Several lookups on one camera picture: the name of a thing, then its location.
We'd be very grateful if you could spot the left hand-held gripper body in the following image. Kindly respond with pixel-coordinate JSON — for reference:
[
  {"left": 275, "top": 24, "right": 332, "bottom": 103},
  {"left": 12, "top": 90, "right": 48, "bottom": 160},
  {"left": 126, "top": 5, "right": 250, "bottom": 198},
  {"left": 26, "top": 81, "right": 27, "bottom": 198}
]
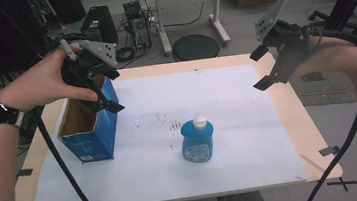
[{"left": 58, "top": 36, "right": 125, "bottom": 116}]

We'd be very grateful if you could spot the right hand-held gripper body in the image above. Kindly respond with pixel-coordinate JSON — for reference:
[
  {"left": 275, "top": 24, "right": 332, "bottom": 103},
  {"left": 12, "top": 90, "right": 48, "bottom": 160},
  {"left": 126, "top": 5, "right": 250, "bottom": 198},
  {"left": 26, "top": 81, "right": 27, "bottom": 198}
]
[{"left": 251, "top": 0, "right": 315, "bottom": 87}]

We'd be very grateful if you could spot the blue carton box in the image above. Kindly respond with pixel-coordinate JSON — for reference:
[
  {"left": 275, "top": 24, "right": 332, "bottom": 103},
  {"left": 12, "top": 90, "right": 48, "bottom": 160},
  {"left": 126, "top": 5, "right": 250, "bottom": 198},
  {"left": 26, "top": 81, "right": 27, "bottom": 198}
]
[{"left": 51, "top": 74, "right": 125, "bottom": 166}]

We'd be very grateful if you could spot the blue bottle with white cap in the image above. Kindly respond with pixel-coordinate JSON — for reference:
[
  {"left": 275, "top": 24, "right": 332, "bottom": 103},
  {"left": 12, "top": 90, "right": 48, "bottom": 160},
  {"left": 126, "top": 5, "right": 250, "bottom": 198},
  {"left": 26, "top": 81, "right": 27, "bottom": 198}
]
[{"left": 177, "top": 113, "right": 218, "bottom": 165}]

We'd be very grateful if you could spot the person's right hand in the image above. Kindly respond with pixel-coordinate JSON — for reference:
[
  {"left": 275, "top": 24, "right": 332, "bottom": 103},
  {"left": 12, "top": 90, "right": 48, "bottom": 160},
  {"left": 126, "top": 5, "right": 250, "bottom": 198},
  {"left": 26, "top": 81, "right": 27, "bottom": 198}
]
[{"left": 285, "top": 32, "right": 347, "bottom": 82}]

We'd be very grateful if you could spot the person's left hand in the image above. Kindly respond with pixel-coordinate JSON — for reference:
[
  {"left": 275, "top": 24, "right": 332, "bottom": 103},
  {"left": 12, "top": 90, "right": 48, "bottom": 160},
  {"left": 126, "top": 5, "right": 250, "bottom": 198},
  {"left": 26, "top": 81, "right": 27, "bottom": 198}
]
[{"left": 0, "top": 43, "right": 101, "bottom": 116}]

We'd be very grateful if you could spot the black computer tower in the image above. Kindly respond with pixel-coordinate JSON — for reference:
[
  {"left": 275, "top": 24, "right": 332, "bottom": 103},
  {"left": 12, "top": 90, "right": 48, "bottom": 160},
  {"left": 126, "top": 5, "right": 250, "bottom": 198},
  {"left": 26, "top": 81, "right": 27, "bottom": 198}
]
[{"left": 77, "top": 4, "right": 120, "bottom": 48}]

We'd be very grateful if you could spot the black floor socket plate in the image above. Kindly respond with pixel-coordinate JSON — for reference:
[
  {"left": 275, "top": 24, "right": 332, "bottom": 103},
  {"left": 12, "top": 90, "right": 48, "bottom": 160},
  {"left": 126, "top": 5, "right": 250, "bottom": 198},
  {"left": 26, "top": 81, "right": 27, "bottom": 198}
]
[{"left": 300, "top": 70, "right": 326, "bottom": 83}]

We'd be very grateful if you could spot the open computer case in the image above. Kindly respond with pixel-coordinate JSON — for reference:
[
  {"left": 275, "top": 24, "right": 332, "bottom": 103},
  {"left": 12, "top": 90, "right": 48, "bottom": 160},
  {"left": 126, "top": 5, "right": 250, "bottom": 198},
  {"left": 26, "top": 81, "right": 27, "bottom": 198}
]
[{"left": 121, "top": 0, "right": 154, "bottom": 53}]

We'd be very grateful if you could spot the black office chair base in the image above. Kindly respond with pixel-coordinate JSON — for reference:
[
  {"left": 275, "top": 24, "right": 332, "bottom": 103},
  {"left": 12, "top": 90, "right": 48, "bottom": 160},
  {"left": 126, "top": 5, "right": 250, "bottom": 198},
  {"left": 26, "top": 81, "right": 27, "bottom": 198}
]
[{"left": 307, "top": 5, "right": 357, "bottom": 41}]

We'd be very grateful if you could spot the grey floor mat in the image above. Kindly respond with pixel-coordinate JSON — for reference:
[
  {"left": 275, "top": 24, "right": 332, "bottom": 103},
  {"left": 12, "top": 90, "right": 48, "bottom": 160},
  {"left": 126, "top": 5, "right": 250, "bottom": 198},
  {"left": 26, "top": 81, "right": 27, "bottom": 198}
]
[{"left": 288, "top": 67, "right": 357, "bottom": 110}]

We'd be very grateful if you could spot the black round stool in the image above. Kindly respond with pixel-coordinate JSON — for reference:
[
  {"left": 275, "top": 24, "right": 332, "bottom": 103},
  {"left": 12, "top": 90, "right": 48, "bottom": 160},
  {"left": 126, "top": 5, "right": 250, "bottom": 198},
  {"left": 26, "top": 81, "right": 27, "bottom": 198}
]
[{"left": 170, "top": 31, "right": 222, "bottom": 64}]

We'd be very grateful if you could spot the white table mat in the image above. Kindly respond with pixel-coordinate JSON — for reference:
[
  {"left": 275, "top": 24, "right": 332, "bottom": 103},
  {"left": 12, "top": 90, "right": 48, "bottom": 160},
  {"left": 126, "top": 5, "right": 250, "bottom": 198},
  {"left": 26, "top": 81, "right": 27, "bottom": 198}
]
[{"left": 15, "top": 59, "right": 311, "bottom": 201}]

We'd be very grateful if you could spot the black tape piece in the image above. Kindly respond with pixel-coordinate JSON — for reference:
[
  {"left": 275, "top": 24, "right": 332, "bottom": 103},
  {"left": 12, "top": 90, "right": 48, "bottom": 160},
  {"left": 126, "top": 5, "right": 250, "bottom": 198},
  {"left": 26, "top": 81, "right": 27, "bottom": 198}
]
[
  {"left": 317, "top": 144, "right": 341, "bottom": 158},
  {"left": 16, "top": 167, "right": 35, "bottom": 178}
]

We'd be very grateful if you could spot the dark curtain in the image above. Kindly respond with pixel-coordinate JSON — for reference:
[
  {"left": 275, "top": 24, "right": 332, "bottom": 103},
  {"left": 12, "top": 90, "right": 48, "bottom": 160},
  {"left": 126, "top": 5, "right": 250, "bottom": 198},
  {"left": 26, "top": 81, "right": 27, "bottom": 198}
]
[{"left": 0, "top": 0, "right": 91, "bottom": 75}]

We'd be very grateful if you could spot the black tape cross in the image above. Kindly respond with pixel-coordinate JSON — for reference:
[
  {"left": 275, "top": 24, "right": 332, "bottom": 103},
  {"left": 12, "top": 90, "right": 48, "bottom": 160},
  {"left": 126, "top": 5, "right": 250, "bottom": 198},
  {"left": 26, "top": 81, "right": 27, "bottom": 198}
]
[{"left": 326, "top": 175, "right": 357, "bottom": 194}]

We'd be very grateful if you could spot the coiled black cable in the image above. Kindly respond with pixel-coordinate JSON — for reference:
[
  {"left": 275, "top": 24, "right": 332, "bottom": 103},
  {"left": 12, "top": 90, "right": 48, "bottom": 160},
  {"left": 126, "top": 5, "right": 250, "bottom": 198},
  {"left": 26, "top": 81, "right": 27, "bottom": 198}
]
[{"left": 115, "top": 45, "right": 137, "bottom": 64}]

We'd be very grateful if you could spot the grey cable plug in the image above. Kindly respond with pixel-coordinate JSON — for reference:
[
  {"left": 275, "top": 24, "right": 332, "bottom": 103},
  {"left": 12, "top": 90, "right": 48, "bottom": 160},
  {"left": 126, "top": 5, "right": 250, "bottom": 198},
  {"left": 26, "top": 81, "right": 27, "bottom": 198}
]
[{"left": 59, "top": 37, "right": 79, "bottom": 62}]

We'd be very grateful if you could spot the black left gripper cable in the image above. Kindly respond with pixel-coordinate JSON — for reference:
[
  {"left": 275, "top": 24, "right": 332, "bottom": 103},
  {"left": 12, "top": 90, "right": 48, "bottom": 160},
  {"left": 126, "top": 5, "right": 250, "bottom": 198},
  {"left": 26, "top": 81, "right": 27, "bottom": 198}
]
[{"left": 15, "top": 100, "right": 104, "bottom": 201}]

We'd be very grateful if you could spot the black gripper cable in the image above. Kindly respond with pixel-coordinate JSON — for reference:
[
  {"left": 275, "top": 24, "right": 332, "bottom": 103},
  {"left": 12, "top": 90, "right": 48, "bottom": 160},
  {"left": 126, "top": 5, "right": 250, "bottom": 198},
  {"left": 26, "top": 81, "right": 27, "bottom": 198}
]
[
  {"left": 15, "top": 100, "right": 104, "bottom": 201},
  {"left": 284, "top": 20, "right": 357, "bottom": 201}
]

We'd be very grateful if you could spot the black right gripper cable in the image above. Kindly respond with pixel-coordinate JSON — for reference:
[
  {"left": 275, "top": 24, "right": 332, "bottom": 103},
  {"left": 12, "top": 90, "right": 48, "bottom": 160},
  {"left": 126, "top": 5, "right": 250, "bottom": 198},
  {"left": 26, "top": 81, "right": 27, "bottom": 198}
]
[{"left": 284, "top": 20, "right": 357, "bottom": 201}]

